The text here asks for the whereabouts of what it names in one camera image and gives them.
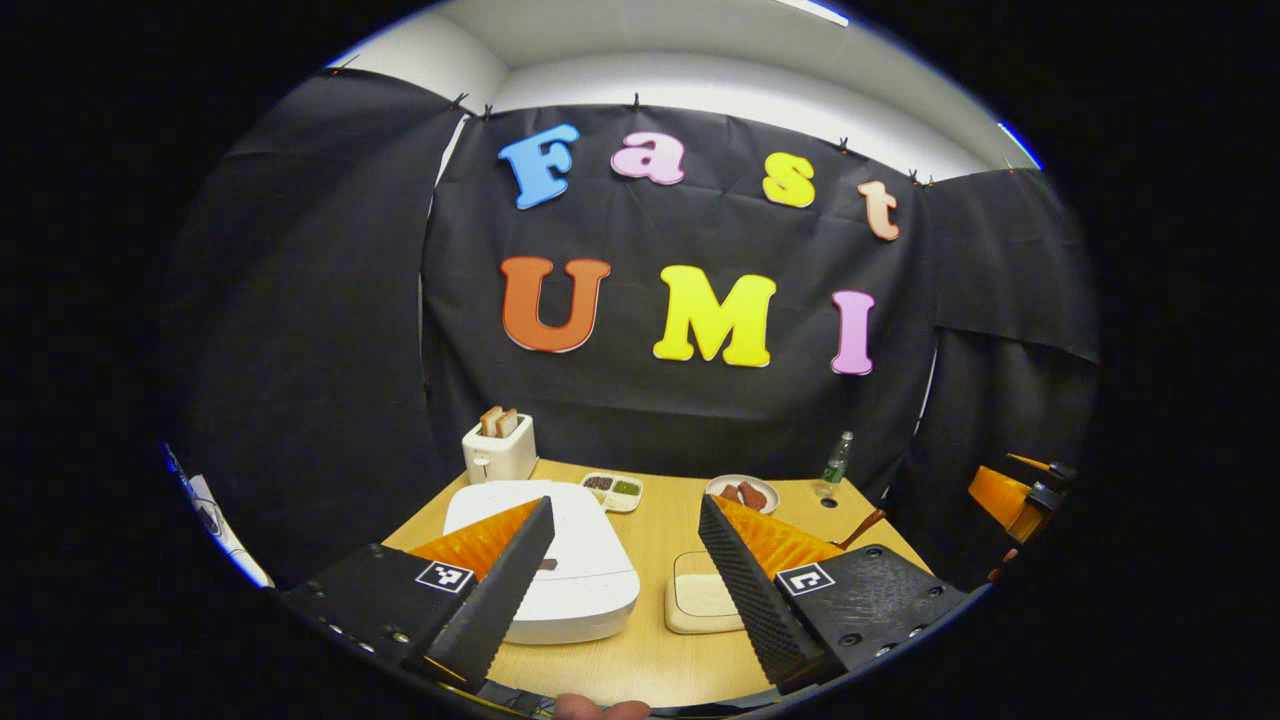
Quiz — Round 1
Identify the white toaster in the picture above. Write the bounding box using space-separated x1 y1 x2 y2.
462 413 539 486

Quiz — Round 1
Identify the clear plastic water bottle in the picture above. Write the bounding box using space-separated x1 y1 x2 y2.
820 431 855 498

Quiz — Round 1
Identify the brown wooden spoon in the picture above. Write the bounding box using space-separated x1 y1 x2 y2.
838 508 888 551

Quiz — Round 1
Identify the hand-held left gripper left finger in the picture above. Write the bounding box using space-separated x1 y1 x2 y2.
280 497 557 691

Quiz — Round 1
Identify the white divided seasoning dish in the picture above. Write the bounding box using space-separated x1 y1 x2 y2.
580 471 644 514

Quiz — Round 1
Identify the white rice cooker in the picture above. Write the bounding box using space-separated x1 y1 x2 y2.
443 480 641 646

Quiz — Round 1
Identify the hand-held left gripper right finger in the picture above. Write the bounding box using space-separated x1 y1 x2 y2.
698 493 971 696

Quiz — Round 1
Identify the white round plate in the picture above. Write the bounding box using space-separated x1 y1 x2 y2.
705 474 780 515

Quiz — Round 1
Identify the white side desk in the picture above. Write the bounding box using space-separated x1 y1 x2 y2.
185 475 273 589

